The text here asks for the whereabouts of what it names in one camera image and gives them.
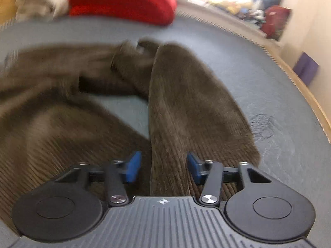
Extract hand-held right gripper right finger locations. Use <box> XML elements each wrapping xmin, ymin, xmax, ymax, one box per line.
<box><xmin>187</xmin><ymin>152</ymin><xmax>275</xmax><ymax>207</ymax></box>

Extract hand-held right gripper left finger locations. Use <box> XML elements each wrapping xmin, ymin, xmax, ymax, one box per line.
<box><xmin>53</xmin><ymin>151</ymin><xmax>142</xmax><ymax>207</ymax></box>

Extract brown corduroy pants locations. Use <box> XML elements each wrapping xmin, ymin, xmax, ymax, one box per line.
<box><xmin>0</xmin><ymin>40</ymin><xmax>261</xmax><ymax>231</ymax></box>

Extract grey mattress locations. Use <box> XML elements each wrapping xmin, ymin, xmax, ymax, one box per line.
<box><xmin>0</xmin><ymin>9</ymin><xmax>331</xmax><ymax>248</ymax></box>

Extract purple paper sheet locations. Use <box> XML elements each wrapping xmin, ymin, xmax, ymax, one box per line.
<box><xmin>293</xmin><ymin>52</ymin><xmax>319</xmax><ymax>86</ymax></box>

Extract yellow plush toy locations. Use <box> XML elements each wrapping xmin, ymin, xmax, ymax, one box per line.
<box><xmin>213</xmin><ymin>1</ymin><xmax>250</xmax><ymax>14</ymax></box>

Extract red folded quilt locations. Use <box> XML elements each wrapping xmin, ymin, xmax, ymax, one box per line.
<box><xmin>68</xmin><ymin>0</ymin><xmax>177</xmax><ymax>26</ymax></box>

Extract dark red cushion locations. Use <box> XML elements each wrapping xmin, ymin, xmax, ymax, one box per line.
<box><xmin>261</xmin><ymin>5</ymin><xmax>291</xmax><ymax>40</ymax></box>

